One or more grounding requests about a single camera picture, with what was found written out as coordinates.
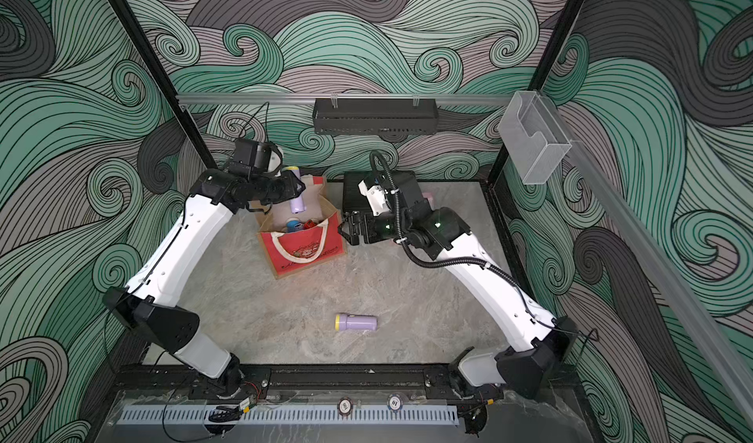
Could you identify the aluminium rail back wall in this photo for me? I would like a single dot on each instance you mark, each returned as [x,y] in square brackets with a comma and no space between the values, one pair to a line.
[223,98]

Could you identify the black wall-mounted shelf tray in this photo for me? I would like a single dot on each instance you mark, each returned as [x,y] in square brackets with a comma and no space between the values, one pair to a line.
[362,116]

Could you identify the aluminium rail wall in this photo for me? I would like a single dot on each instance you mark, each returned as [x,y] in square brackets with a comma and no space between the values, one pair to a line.
[223,98]
[600,165]

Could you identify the clear plastic wall bin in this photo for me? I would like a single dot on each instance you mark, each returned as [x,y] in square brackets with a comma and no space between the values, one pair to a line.
[535,136]

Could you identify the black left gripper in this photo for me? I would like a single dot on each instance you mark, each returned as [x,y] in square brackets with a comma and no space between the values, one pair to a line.
[288,179]

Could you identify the aluminium rail right wall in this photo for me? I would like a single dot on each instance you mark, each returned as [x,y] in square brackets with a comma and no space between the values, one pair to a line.
[600,165]

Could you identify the pink metronome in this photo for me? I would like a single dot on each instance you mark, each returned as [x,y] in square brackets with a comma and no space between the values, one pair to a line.
[429,197]

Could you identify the red canvas tote bag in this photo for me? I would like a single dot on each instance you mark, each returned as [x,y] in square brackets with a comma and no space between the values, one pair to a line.
[319,242]

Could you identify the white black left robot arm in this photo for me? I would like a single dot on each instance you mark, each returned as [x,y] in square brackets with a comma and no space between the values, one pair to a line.
[148,303]

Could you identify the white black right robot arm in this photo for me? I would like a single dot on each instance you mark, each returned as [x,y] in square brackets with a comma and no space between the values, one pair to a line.
[439,239]

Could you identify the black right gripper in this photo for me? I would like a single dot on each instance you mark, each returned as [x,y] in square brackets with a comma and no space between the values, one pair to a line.
[370,221]

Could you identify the white slotted cable duct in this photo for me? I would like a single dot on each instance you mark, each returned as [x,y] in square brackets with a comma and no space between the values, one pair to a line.
[292,415]

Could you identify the black hard carry case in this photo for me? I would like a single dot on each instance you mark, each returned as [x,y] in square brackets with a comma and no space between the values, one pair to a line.
[366,193]

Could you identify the blue flashlight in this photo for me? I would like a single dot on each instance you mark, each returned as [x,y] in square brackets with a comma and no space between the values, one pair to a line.
[294,226]

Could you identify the black front mounting rail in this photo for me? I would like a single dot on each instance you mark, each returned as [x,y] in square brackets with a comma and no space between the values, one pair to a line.
[435,380]

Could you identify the purple flashlight row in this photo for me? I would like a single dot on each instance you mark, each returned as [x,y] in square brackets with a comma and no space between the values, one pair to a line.
[355,322]
[297,205]

